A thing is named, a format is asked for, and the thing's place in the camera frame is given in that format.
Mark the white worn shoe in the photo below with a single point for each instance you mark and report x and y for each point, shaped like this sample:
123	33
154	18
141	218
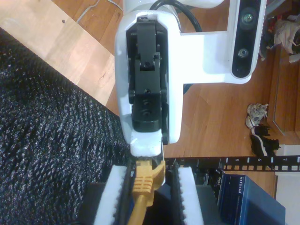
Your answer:
288	30

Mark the gripper camera bar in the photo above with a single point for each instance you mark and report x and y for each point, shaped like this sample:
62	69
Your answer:
246	35

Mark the blue Netgear network switch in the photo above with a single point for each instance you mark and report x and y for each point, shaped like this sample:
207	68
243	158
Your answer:
253	201

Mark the black bubble wrap mat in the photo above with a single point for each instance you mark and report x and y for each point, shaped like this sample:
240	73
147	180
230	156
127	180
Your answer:
47	140

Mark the dark sneaker white sole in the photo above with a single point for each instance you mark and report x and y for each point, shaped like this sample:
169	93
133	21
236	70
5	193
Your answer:
264	140

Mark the black Dell rack server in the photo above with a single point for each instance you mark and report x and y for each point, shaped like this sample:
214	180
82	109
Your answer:
211	175

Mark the black perforated rack post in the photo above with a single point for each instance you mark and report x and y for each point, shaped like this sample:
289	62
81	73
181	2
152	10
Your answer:
257	164

